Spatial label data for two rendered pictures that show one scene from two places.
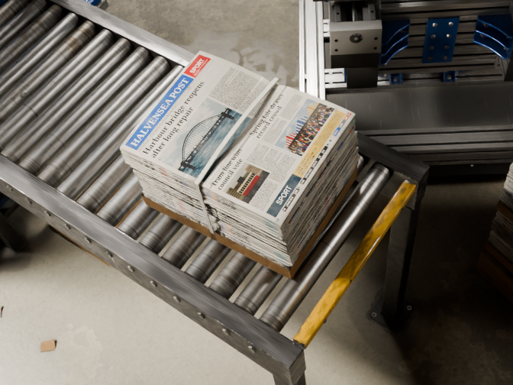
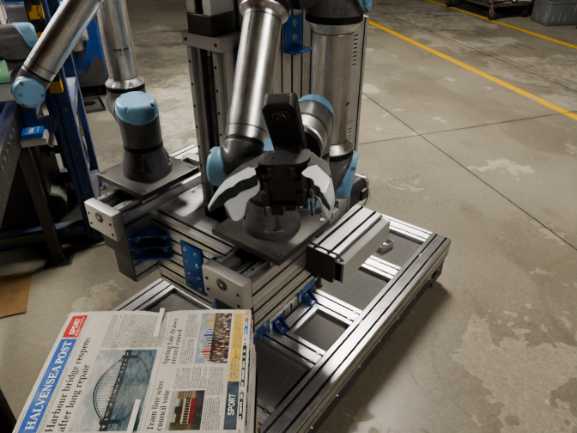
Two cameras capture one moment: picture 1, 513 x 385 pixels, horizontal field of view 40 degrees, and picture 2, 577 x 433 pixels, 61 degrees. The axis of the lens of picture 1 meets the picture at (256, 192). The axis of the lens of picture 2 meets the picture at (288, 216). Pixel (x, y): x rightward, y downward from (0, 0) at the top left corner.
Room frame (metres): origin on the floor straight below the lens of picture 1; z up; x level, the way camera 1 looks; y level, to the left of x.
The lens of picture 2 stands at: (0.46, -1.37, 1.55)
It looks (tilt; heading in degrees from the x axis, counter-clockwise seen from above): 33 degrees down; 26
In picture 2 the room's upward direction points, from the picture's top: straight up
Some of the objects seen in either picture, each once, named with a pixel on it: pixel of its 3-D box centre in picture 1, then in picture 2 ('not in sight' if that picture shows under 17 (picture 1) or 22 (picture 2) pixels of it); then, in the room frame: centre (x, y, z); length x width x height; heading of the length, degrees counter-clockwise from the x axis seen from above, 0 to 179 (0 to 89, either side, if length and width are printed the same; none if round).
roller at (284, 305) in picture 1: (327, 244); not in sight; (0.70, -0.13, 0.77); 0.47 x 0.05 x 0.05; 135
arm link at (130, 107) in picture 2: not in sight; (138, 118); (1.50, -0.37, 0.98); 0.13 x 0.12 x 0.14; 53
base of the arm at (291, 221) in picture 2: not in sight; (271, 207); (1.40, -0.86, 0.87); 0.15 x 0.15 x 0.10
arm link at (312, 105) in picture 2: not in sight; (309, 125); (1.18, -1.05, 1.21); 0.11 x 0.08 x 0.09; 15
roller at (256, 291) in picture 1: (302, 231); not in sight; (0.75, -0.08, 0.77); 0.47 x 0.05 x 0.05; 135
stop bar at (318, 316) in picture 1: (358, 260); not in sight; (0.63, -0.18, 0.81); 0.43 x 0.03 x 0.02; 135
